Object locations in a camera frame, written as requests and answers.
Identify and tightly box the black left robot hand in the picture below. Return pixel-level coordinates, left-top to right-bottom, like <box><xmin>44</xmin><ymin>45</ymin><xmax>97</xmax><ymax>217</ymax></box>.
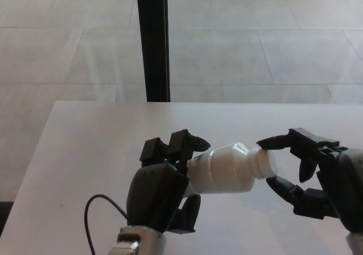
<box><xmin>126</xmin><ymin>129</ymin><xmax>212</xmax><ymax>235</ymax></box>

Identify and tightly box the white plastic bottle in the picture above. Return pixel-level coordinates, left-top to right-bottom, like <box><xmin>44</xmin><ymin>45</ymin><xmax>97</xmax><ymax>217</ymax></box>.
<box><xmin>185</xmin><ymin>141</ymin><xmax>263</xmax><ymax>195</ymax></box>

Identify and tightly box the white bottle cap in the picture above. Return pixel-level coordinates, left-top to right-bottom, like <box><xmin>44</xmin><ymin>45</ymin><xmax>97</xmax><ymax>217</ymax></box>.
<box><xmin>256</xmin><ymin>148</ymin><xmax>278</xmax><ymax>179</ymax></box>

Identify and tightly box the dark base beside table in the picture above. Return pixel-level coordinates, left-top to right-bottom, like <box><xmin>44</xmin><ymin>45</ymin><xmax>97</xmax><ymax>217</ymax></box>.
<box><xmin>0</xmin><ymin>201</ymin><xmax>14</xmax><ymax>230</ymax></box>

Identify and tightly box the black vertical frame post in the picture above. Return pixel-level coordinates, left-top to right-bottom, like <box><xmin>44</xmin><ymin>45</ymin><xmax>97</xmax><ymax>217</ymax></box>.
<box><xmin>135</xmin><ymin>0</ymin><xmax>171</xmax><ymax>102</ymax></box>

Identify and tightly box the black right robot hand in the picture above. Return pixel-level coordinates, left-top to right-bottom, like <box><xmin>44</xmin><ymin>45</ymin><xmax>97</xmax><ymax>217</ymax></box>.
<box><xmin>256</xmin><ymin>127</ymin><xmax>363</xmax><ymax>235</ymax></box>

